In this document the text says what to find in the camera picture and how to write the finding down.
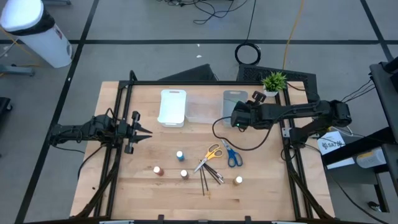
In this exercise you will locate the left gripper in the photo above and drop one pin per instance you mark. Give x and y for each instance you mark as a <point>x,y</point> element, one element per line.
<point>128,132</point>

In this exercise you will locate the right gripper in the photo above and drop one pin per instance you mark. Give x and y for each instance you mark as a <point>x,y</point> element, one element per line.
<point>242,115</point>

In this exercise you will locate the orange paint bottle white cap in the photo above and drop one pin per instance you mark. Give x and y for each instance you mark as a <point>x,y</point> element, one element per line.
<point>157,170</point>

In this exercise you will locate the blue paint bottle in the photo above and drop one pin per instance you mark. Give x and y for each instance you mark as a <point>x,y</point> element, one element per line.
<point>179,154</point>

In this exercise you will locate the small green potted plant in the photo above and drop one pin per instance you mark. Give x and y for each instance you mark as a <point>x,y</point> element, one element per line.
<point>274,81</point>

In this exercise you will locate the brown paint bottle white cap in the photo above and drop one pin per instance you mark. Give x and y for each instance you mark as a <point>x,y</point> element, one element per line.
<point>184,173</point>

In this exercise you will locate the tan paint bottle white cap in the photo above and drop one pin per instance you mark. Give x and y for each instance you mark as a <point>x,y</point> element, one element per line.
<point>238,180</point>

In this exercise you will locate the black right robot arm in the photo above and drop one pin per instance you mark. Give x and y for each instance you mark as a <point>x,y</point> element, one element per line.
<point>295,110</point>

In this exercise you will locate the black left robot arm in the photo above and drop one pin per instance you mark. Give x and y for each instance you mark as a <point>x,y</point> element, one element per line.
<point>93,126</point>

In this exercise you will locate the grey plastic bin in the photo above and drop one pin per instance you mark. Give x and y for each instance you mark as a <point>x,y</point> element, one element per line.
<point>233,96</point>

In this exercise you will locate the white plastic bin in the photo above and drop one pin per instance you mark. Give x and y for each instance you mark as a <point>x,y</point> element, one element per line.
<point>172,109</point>

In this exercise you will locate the clear plastic bin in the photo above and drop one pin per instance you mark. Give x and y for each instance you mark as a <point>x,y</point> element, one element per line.
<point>203,109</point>

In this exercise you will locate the printed white paper sheet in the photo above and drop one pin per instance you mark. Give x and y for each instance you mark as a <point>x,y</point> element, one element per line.
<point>331,143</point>

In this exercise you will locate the white trash can black liner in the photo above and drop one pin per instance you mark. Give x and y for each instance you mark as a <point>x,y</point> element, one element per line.
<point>46,43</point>

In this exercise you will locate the white device yellow label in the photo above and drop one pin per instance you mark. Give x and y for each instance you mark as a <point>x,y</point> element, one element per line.
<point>371,158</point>

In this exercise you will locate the grey metal stand base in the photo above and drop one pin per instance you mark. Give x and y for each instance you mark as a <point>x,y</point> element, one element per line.
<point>15,71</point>

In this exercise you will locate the black side cart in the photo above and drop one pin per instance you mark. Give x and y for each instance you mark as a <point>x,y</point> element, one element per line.
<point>385,93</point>

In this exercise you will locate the black aluminium table frame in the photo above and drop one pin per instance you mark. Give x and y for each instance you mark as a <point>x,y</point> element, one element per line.
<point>186,82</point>

